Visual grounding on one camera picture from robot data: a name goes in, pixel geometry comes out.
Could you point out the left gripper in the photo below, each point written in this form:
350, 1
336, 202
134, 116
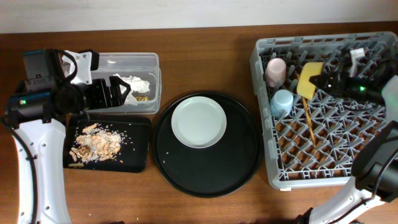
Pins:
103, 101

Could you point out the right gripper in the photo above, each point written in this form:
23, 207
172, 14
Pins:
335, 83

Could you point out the white tissue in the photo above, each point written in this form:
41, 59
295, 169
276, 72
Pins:
139, 87

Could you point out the yellow bowl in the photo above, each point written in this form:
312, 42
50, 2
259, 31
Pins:
304, 87

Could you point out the wooden chopstick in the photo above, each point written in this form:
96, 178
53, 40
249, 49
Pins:
309, 122

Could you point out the brown gold snack wrapper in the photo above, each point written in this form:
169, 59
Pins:
141, 98

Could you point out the blue cup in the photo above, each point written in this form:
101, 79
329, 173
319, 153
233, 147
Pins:
281, 103

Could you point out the pink cup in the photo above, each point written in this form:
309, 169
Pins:
275, 72

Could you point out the food scraps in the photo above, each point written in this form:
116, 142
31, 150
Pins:
98, 142

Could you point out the grey plate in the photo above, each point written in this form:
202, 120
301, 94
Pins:
198, 122

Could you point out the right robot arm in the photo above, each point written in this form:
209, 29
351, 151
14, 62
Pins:
373, 180

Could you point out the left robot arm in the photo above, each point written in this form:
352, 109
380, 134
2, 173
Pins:
58, 83

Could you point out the grey dishwasher rack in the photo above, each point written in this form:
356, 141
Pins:
341, 128

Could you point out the clear plastic bin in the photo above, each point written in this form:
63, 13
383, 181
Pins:
142, 65

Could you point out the black rectangular tray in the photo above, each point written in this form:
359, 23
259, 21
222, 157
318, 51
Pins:
134, 130

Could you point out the round black tray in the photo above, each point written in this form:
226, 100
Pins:
217, 170

